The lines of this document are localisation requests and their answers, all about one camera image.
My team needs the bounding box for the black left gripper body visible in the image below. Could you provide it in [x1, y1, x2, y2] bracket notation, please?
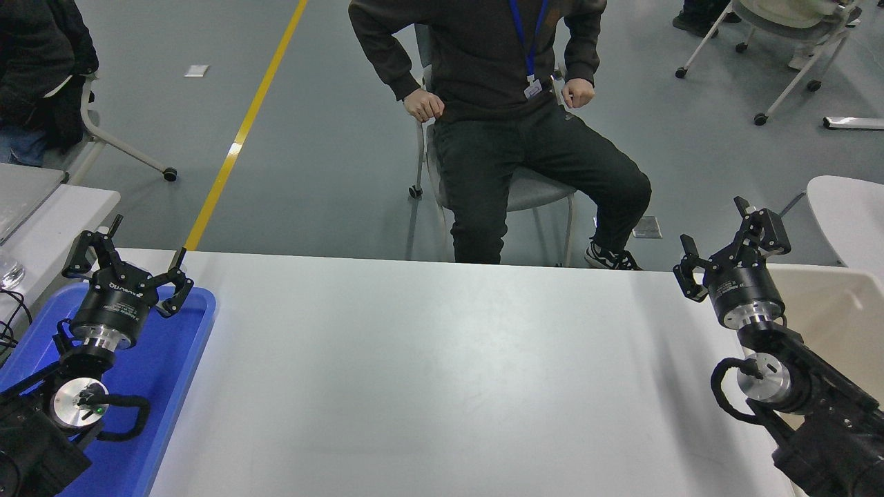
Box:
[70, 265, 160, 335]

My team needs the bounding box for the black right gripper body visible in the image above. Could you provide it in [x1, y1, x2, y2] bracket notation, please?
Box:
[704, 260, 785, 324]

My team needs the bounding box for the lanyard person's left hand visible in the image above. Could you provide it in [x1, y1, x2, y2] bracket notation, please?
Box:
[561, 78, 596, 110]

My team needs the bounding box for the lanyard person's right hand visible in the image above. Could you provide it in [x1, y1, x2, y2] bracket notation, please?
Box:
[403, 88, 445, 124]

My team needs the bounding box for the white side table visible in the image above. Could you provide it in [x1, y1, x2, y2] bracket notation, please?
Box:
[0, 164, 120, 325]

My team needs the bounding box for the clear glass cup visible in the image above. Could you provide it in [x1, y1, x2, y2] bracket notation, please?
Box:
[0, 250, 26, 291]

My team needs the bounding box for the white moulded chair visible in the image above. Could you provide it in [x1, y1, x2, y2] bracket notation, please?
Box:
[780, 175, 884, 280]

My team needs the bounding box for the large pale bin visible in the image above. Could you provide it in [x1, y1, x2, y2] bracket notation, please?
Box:
[760, 264, 884, 497]

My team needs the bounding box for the blue plastic tray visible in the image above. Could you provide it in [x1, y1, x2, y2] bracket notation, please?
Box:
[0, 283, 217, 497]

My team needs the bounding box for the white wheeled chair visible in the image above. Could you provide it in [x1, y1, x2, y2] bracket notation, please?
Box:
[41, 69, 178, 186]

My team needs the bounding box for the person in white trousers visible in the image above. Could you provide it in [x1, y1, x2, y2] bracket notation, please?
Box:
[787, 0, 864, 71]

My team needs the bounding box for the grey office chair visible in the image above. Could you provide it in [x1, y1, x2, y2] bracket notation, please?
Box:
[407, 24, 577, 266]

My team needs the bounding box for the person in black jacket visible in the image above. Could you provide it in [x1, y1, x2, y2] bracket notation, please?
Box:
[0, 0, 99, 168]

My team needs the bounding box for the cream wheeled chair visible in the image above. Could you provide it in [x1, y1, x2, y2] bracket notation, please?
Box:
[675, 0, 884, 126]

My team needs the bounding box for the person in dark shoes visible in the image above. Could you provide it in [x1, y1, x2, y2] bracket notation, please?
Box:
[672, 0, 740, 39]

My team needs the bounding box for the black cable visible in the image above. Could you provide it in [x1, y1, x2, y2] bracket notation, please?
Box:
[0, 286, 33, 367]

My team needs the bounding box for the person with lanyard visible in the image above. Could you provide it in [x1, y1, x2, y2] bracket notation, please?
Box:
[347, 0, 653, 271]

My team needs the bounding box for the blue lanyard with badge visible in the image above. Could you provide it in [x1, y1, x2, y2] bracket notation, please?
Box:
[509, 0, 550, 101]

